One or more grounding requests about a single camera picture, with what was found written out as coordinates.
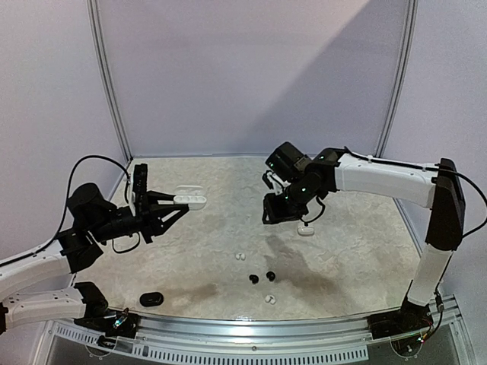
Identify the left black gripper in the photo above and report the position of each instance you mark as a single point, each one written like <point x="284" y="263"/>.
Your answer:
<point x="151" y="220"/>

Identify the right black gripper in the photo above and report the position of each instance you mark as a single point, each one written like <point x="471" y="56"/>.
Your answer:
<point x="275" y="209"/>

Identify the white square charging case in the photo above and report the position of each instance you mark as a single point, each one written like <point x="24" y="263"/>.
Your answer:
<point x="305" y="230"/>

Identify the white oval charging case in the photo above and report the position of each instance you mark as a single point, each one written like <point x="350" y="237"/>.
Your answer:
<point x="192" y="196"/>

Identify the white earbud front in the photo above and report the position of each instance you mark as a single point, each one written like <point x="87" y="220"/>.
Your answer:
<point x="270" y="299"/>

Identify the black oval charging case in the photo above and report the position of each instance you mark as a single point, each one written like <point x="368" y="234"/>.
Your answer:
<point x="151" y="299"/>

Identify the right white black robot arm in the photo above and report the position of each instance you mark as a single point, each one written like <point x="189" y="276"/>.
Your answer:
<point x="434" y="187"/>

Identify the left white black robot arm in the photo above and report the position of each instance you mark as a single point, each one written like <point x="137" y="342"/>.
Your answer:
<point x="96" y="221"/>

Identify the black earbud right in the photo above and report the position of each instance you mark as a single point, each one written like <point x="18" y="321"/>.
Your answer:
<point x="270" y="275"/>

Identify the black earbud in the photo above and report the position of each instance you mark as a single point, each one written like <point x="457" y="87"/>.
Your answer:
<point x="270" y="275"/>
<point x="254" y="279"/>

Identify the black earbud left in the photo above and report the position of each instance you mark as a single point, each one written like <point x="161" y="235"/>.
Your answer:
<point x="254" y="279"/>

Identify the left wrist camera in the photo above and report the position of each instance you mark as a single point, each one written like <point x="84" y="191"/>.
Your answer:
<point x="137" y="186"/>

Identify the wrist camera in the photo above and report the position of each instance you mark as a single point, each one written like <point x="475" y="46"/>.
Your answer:
<point x="273" y="182"/>
<point x="137" y="186"/>

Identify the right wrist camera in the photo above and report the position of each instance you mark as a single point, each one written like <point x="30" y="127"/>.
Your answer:
<point x="273" y="182"/>

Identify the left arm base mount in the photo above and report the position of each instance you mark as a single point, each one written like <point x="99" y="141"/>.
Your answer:
<point x="110" y="322"/>

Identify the aluminium front rail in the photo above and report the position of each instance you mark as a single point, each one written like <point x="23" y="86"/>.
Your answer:
<point x="171" y="340"/>

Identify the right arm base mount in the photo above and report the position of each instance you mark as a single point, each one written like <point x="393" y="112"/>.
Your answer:
<point x="398" y="322"/>

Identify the left aluminium frame post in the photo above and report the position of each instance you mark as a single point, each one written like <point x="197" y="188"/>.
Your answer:
<point x="107" y="79"/>

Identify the aluminium frame post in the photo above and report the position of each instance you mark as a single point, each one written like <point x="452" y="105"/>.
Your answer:
<point x="107" y="79"/>
<point x="405" y="46"/>

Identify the right aluminium frame post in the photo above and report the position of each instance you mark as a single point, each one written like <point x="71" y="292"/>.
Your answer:
<point x="405" y="46"/>

